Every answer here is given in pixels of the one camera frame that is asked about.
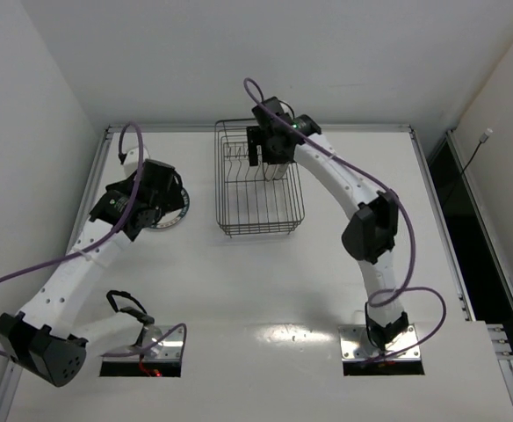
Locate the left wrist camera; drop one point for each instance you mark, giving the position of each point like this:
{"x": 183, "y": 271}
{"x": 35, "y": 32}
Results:
{"x": 110, "y": 207}

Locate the grey wire dish rack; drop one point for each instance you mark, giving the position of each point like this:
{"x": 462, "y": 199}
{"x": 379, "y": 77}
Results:
{"x": 246, "y": 205}

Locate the metal base plate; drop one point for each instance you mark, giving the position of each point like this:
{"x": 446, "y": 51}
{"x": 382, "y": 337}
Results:
{"x": 171, "y": 340}
{"x": 356, "y": 347}

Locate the orange sunburst plate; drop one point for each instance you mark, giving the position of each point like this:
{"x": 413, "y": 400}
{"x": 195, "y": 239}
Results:
{"x": 271, "y": 172}

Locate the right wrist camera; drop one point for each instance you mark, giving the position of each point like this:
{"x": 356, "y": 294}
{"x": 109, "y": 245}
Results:
{"x": 306, "y": 125}

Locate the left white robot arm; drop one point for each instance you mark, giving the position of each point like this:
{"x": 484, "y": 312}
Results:
{"x": 42, "y": 337}

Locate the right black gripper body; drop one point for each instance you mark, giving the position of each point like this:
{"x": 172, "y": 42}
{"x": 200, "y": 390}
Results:
{"x": 253, "y": 143}

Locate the black cable white plug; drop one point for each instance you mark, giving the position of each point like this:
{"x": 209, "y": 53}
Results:
{"x": 482, "y": 140}

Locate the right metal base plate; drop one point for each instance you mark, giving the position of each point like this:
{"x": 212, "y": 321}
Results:
{"x": 356, "y": 347}

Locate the green rimmed white plate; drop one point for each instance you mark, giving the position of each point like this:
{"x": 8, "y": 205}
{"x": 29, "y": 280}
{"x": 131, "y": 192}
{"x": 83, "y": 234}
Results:
{"x": 172, "y": 222}

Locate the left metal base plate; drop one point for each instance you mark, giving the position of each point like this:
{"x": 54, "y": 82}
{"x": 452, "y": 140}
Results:
{"x": 171, "y": 340}

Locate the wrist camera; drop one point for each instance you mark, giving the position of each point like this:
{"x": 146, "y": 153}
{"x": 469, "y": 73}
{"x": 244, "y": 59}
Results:
{"x": 306, "y": 125}
{"x": 110, "y": 207}

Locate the white plate grey flower pattern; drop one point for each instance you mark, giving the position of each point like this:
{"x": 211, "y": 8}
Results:
{"x": 281, "y": 170}

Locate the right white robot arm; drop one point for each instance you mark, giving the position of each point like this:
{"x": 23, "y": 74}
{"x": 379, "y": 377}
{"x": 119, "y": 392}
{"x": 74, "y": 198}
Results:
{"x": 373, "y": 214}

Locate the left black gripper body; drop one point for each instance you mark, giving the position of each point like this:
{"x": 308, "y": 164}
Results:
{"x": 169, "y": 193}

